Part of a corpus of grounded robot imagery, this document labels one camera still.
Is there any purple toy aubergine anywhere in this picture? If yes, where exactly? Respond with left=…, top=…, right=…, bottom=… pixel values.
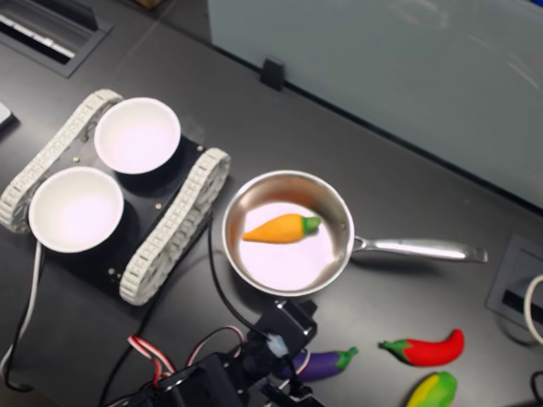
left=277, top=346, right=360, bottom=382

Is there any orange toy carrot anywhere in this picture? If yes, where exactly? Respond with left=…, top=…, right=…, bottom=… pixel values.
left=241, top=213, right=322, bottom=246

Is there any yellow green toy corn cob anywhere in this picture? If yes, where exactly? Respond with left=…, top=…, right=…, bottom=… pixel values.
left=405, top=371, right=458, bottom=407

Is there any red toy chilli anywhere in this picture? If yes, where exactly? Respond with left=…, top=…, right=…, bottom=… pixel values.
left=378, top=328, right=466, bottom=368

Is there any tracked vehicle with white tracks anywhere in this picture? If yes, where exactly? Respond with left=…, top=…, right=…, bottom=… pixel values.
left=0, top=87, right=232, bottom=307

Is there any white bowl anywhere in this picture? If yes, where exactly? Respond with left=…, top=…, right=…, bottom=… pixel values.
left=28, top=165, right=126, bottom=254
left=92, top=97, right=182, bottom=176

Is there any black partition clip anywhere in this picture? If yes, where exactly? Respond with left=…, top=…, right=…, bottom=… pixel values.
left=259, top=57, right=285, bottom=91

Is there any frosted glass partition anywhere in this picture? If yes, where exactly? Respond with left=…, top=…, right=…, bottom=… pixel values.
left=207, top=0, right=543, bottom=209

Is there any silver laptop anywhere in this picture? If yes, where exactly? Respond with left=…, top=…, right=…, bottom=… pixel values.
left=0, top=101, right=20, bottom=137

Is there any steel pan with long handle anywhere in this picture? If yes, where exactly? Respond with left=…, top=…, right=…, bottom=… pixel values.
left=221, top=169, right=489, bottom=298

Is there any long black cable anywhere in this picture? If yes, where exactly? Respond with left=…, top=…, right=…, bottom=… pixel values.
left=97, top=224, right=260, bottom=407

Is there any small table cable box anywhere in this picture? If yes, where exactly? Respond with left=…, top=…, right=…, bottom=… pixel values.
left=485, top=232, right=543, bottom=330

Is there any thick white cable loop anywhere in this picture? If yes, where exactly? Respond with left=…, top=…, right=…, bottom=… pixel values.
left=522, top=273, right=543, bottom=347

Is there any thin white cable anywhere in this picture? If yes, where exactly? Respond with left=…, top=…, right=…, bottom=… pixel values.
left=0, top=241, right=44, bottom=382

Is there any long table cable box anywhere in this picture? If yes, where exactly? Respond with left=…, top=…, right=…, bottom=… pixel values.
left=0, top=0, right=115, bottom=80

